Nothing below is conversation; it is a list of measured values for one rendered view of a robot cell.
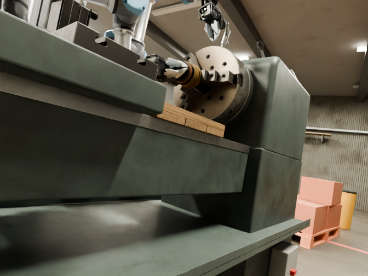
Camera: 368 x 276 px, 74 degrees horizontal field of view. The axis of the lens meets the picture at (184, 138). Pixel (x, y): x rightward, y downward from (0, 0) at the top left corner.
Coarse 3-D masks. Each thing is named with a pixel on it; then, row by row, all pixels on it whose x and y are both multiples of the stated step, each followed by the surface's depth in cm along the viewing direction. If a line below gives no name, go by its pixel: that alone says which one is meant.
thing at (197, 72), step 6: (192, 66) 87; (186, 72) 84; (192, 72) 86; (198, 72) 88; (180, 78) 86; (186, 78) 85; (192, 78) 86; (198, 78) 88; (180, 84) 89; (186, 84) 88; (192, 84) 88; (198, 84) 92
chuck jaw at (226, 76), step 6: (204, 72) 88; (210, 72) 88; (216, 72) 88; (222, 72) 88; (228, 72) 86; (204, 78) 87; (210, 78) 88; (216, 78) 88; (222, 78) 87; (228, 78) 86; (234, 78) 89; (240, 78) 90; (204, 84) 92; (210, 84) 92; (216, 84) 91; (222, 84) 90; (228, 84) 89; (240, 84) 90
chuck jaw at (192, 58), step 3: (189, 54) 99; (192, 54) 100; (186, 57) 100; (189, 57) 99; (192, 57) 98; (195, 57) 101; (186, 60) 100; (189, 60) 96; (192, 60) 96; (195, 60) 99; (192, 63) 95; (195, 63) 97; (198, 63) 100; (198, 66) 98; (201, 69) 99
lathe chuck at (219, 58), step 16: (208, 48) 99; (224, 48) 94; (208, 64) 97; (224, 64) 93; (240, 64) 91; (176, 96) 106; (208, 96) 95; (224, 96) 90; (240, 96) 91; (192, 112) 99; (208, 112) 94; (224, 112) 90
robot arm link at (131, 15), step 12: (84, 0) 94; (96, 0) 94; (108, 0) 94; (120, 0) 94; (132, 0) 95; (144, 0) 97; (120, 12) 98; (132, 12) 97; (144, 12) 102; (132, 24) 109
